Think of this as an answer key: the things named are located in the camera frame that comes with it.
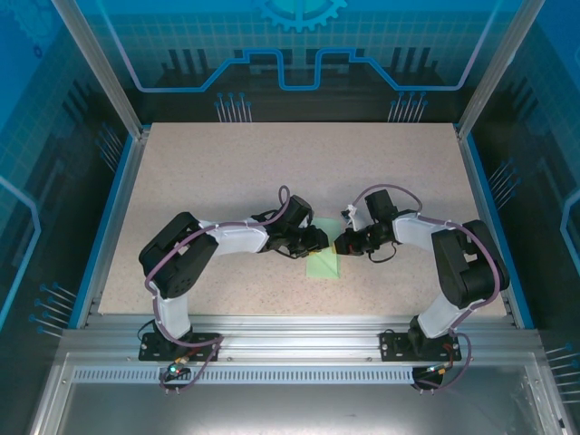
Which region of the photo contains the light green sponge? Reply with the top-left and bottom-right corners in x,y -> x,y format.
304,217 -> 343,279

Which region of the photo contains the slotted metal cable duct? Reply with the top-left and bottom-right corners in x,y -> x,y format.
72,367 -> 418,385

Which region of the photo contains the sheet metal panel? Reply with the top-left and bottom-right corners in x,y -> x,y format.
26,353 -> 572,435

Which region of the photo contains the cable connector with green light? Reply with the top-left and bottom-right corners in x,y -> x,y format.
162,357 -> 191,380

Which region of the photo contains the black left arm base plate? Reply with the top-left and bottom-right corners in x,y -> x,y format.
138,332 -> 223,363

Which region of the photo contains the aluminium frame post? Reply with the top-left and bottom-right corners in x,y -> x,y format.
50,0 -> 151,140
454,0 -> 547,140

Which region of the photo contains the aluminium side rail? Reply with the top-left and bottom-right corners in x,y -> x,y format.
74,129 -> 153,330
454,126 -> 536,330

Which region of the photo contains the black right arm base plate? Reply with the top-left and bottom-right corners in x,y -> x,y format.
379,329 -> 463,363

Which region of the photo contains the aluminium mounting rail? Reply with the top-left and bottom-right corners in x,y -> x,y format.
61,314 -> 543,360

